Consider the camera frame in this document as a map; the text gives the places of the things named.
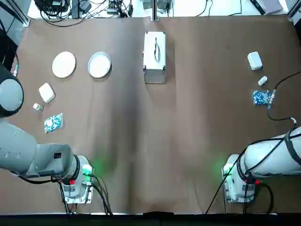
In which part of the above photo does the silver aluminium medical kit case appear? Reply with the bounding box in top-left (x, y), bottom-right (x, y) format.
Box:
top-left (142, 31), bottom-right (167, 84)

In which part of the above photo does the gray rimmed round plate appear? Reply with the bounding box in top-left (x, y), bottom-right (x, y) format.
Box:
top-left (87, 51), bottom-right (112, 79)

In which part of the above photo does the white round plate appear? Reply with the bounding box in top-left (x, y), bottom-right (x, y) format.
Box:
top-left (52, 51), bottom-right (77, 79)

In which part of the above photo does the blue white capsule bag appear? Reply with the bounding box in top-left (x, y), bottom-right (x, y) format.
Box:
top-left (252, 89), bottom-right (276, 109)
top-left (43, 113), bottom-right (64, 134)

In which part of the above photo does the white plastic box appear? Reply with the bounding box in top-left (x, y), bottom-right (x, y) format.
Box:
top-left (39, 83), bottom-right (55, 104)
top-left (247, 51), bottom-right (263, 71)

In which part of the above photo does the grey usb hub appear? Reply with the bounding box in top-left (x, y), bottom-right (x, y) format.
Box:
top-left (107, 0), bottom-right (123, 14)

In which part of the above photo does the black power adapter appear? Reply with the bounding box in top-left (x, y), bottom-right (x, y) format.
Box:
top-left (79, 0), bottom-right (92, 13)

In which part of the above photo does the black electronics box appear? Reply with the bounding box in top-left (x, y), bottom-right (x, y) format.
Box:
top-left (35, 0), bottom-right (71, 12)

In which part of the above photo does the purple grey box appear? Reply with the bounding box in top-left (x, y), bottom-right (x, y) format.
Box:
top-left (257, 0), bottom-right (283, 15)

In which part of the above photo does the black left base cable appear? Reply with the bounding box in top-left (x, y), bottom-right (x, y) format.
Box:
top-left (50, 174), bottom-right (114, 215)

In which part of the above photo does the black base cable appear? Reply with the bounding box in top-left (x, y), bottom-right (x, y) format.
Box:
top-left (50, 174), bottom-right (114, 215)
top-left (204, 175), bottom-right (275, 215)

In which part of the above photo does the aluminium frame post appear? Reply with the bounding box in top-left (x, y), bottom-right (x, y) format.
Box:
top-left (151, 0), bottom-right (159, 21)

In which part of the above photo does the black right base cable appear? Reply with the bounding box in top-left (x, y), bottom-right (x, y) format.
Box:
top-left (204, 175), bottom-right (275, 215)

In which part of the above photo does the black right arm connector cable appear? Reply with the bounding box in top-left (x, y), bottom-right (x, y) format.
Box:
top-left (266, 72), bottom-right (301, 122)

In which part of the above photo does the aluminium frame rail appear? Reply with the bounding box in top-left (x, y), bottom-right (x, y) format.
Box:
top-left (14, 0), bottom-right (31, 26)
top-left (288, 0), bottom-right (301, 24)

